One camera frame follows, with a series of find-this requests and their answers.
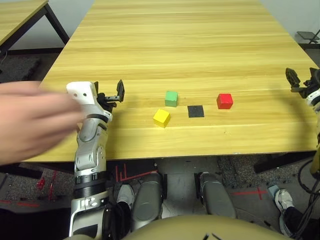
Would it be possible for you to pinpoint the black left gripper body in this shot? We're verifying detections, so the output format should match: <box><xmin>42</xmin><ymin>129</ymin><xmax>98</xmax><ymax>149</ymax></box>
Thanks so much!
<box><xmin>96</xmin><ymin>91</ymin><xmax>119</xmax><ymax>113</ymax></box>

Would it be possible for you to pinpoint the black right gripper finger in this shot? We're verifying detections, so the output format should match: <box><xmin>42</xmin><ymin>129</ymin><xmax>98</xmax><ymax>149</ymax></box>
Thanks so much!
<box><xmin>309</xmin><ymin>66</ymin><xmax>320</xmax><ymax>85</ymax></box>
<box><xmin>285</xmin><ymin>67</ymin><xmax>302</xmax><ymax>89</ymax></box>

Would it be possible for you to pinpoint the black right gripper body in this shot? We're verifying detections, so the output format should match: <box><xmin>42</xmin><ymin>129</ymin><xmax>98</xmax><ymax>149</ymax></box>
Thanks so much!
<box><xmin>290</xmin><ymin>80</ymin><xmax>320</xmax><ymax>99</ymax></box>

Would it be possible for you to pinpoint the yellow wooden block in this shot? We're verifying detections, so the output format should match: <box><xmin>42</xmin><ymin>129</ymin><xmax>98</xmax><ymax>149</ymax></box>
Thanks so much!
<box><xmin>152</xmin><ymin>108</ymin><xmax>171</xmax><ymax>129</ymax></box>

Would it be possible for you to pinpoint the green wooden block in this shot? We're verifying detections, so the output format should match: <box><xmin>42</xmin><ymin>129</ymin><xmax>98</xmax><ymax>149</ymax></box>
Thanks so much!
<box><xmin>164</xmin><ymin>90</ymin><xmax>179</xmax><ymax>108</ymax></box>

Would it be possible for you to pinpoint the red wooden block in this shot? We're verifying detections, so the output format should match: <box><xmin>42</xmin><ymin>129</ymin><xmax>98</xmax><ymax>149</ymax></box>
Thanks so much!
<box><xmin>216</xmin><ymin>93</ymin><xmax>234</xmax><ymax>110</ymax></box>

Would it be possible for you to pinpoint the bystander's bare hand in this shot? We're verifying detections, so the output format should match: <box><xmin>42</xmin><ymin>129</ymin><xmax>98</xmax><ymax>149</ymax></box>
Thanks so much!
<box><xmin>0</xmin><ymin>81</ymin><xmax>84</xmax><ymax>166</ymax></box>

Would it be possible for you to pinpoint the black square marker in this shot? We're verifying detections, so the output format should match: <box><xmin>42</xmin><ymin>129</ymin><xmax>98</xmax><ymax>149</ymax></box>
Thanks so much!
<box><xmin>187</xmin><ymin>105</ymin><xmax>205</xmax><ymax>119</ymax></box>

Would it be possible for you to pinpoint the dark grey floor mat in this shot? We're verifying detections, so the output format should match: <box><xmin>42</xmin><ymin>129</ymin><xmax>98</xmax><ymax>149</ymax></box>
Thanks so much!
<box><xmin>0</xmin><ymin>56</ymin><xmax>42</xmax><ymax>84</ymax></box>

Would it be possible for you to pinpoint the white sneaker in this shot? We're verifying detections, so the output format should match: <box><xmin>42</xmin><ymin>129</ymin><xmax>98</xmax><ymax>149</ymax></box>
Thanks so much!
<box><xmin>116</xmin><ymin>184</ymin><xmax>135</xmax><ymax>211</ymax></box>
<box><xmin>274</xmin><ymin>189</ymin><xmax>295</xmax><ymax>237</ymax></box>

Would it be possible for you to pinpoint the grey robot left leg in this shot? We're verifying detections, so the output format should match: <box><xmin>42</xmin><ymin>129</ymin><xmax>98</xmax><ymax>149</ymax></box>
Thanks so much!
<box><xmin>131</xmin><ymin>172</ymin><xmax>164</xmax><ymax>231</ymax></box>

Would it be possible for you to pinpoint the grey robot leg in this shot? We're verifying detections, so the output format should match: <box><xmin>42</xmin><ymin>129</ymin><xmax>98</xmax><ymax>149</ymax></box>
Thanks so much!
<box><xmin>131</xmin><ymin>172</ymin><xmax>164</xmax><ymax>231</ymax></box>
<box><xmin>199</xmin><ymin>171</ymin><xmax>237</xmax><ymax>220</ymax></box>

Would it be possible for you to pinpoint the grey foot pedal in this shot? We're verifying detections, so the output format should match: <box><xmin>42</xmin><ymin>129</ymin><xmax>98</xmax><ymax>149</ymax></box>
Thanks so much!
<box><xmin>267</xmin><ymin>184</ymin><xmax>280</xmax><ymax>198</ymax></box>

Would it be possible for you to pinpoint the grey speckled floor mat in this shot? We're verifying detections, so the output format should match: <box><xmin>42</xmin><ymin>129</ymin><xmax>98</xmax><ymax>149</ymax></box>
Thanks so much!
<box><xmin>4</xmin><ymin>162</ymin><xmax>76</xmax><ymax>201</ymax></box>
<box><xmin>216</xmin><ymin>154</ymin><xmax>302</xmax><ymax>189</ymax></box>

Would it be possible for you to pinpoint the black trouser leg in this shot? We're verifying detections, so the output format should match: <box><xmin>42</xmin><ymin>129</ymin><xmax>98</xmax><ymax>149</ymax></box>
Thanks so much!
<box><xmin>109</xmin><ymin>201</ymin><xmax>132</xmax><ymax>240</ymax></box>
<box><xmin>283</xmin><ymin>206</ymin><xmax>305</xmax><ymax>238</ymax></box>

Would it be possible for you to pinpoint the grey robot right leg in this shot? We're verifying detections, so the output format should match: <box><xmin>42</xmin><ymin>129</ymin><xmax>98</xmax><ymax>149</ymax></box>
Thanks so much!
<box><xmin>199</xmin><ymin>171</ymin><xmax>237</xmax><ymax>220</ymax></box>

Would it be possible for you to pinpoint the tan robot torso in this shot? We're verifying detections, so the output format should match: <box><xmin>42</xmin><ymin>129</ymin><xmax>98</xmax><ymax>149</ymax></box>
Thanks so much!
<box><xmin>124</xmin><ymin>214</ymin><xmax>288</xmax><ymax>240</ymax></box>

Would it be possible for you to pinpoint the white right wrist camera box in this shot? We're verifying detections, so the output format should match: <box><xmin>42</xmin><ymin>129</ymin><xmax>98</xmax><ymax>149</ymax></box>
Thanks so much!
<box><xmin>305</xmin><ymin>87</ymin><xmax>320</xmax><ymax>113</ymax></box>

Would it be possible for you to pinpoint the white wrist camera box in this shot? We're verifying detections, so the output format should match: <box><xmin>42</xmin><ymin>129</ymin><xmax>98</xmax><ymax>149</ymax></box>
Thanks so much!
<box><xmin>305</xmin><ymin>87</ymin><xmax>320</xmax><ymax>113</ymax></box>
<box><xmin>66</xmin><ymin>81</ymin><xmax>113</xmax><ymax>120</ymax></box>

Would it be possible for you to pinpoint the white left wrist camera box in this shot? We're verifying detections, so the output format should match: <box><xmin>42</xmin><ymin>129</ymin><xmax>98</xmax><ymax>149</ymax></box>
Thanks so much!
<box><xmin>66</xmin><ymin>81</ymin><xmax>113</xmax><ymax>120</ymax></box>

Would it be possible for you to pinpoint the black table frame beam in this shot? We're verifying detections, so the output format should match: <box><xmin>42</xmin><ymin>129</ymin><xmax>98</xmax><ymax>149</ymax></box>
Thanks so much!
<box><xmin>0</xmin><ymin>162</ymin><xmax>76</xmax><ymax>180</ymax></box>
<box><xmin>253</xmin><ymin>151</ymin><xmax>318</xmax><ymax>174</ymax></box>

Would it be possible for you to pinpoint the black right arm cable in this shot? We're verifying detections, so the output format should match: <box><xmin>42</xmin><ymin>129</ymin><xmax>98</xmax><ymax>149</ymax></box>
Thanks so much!
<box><xmin>291</xmin><ymin>159</ymin><xmax>320</xmax><ymax>240</ymax></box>

